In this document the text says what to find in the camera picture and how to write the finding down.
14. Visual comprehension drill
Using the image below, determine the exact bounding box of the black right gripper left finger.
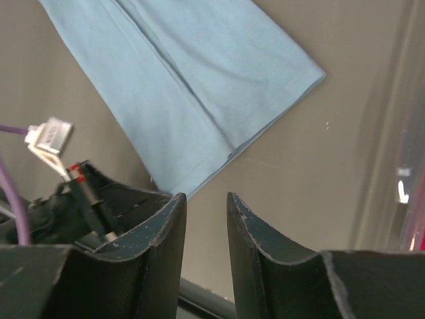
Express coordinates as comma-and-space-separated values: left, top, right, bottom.
1, 193, 187, 318

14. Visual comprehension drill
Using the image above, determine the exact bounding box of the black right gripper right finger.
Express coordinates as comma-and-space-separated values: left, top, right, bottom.
226, 193, 424, 318

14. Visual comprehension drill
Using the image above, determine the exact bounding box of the light blue t-shirt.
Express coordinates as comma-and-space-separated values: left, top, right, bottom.
42, 0, 325, 196

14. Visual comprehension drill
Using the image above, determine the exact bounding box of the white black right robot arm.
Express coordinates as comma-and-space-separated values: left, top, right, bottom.
1, 118, 424, 318

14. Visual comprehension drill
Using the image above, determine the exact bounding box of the clear plastic bin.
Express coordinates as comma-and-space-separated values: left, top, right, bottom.
348, 1, 424, 249

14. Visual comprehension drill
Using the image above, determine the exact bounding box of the grey aluminium frame rail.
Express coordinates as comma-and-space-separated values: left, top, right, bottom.
176, 278, 236, 319

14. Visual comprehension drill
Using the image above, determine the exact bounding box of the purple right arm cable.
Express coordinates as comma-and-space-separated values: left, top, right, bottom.
0, 123, 34, 247

